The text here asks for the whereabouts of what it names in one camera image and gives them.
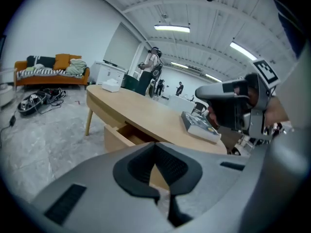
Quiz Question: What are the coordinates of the wide grey roller blind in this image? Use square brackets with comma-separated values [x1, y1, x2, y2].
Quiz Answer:
[103, 23, 142, 69]

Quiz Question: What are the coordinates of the black white striped blanket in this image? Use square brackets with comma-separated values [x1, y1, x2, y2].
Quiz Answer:
[17, 55, 83, 80]

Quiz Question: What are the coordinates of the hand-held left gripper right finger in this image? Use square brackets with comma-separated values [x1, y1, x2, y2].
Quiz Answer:
[155, 142, 251, 228]

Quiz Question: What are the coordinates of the dark blue book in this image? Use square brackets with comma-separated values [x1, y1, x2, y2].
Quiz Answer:
[181, 111, 222, 144]

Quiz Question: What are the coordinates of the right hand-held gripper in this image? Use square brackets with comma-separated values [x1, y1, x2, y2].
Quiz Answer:
[195, 59, 280, 141]

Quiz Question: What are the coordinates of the white tissue box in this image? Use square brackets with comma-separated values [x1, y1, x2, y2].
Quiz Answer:
[101, 79, 121, 93]

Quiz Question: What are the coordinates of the person's right forearm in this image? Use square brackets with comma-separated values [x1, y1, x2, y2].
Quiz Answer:
[263, 95, 291, 127]

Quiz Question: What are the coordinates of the black chair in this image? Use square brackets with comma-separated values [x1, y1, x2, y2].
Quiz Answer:
[191, 101, 207, 117]

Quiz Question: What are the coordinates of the wooden coffee table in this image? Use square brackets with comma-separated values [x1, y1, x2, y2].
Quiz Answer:
[85, 84, 228, 191]

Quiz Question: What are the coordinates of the person's dark shirt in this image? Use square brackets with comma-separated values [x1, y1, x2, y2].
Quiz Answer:
[273, 0, 307, 59]

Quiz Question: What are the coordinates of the white bathtub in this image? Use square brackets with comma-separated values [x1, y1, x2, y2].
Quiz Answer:
[169, 94, 196, 109]

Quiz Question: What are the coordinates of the black cable with adapter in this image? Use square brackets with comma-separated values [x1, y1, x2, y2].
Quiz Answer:
[0, 105, 17, 148]

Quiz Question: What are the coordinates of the white vanity cabinet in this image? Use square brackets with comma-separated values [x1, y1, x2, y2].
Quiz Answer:
[93, 61, 127, 86]

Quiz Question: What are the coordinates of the wooden desk drawer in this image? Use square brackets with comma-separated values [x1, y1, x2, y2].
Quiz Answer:
[104, 123, 171, 191]

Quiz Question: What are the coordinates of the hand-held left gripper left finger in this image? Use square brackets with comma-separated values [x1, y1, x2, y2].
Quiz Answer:
[33, 142, 169, 233]

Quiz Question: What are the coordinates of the black backpack rig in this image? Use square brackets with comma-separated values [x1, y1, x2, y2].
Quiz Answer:
[17, 92, 47, 117]

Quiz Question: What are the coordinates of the orange sofa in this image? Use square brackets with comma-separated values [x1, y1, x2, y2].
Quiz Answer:
[14, 53, 90, 87]

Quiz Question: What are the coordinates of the ceiling tube light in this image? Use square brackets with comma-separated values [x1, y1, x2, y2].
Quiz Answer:
[154, 24, 191, 33]
[229, 41, 258, 61]
[170, 61, 189, 69]
[205, 73, 223, 83]

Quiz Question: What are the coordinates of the person's right hand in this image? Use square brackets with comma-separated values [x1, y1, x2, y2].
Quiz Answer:
[207, 105, 220, 128]

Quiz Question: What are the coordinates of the green blanket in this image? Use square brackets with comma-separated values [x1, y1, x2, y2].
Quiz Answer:
[65, 58, 87, 76]

